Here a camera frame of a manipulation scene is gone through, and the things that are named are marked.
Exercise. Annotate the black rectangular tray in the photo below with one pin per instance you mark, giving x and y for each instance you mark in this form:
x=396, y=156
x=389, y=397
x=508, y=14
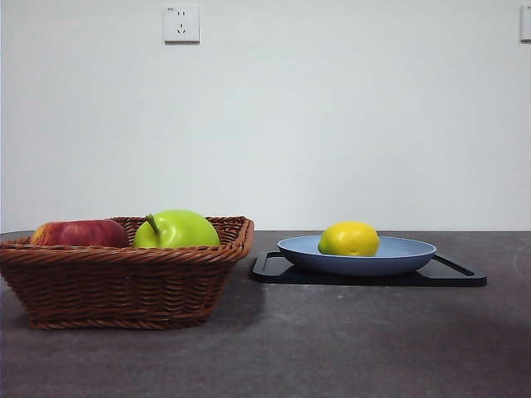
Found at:
x=373, y=280

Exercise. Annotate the white wall socket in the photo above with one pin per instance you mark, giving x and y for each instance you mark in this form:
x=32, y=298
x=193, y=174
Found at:
x=526, y=25
x=181, y=25

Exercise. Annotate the brown woven wicker basket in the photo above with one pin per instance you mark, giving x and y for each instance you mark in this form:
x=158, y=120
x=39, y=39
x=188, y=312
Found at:
x=116, y=286

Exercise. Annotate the yellow lemon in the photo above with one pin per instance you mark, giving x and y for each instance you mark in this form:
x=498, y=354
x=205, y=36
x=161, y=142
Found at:
x=349, y=238

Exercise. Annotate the red apple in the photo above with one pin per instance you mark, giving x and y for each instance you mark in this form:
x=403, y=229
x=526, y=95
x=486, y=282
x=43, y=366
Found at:
x=81, y=233

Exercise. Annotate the green apple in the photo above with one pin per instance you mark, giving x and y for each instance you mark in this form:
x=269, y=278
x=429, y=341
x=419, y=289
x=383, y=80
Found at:
x=184, y=230

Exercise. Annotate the blue round plate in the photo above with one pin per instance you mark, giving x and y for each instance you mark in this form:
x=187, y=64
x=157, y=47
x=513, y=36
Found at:
x=357, y=265

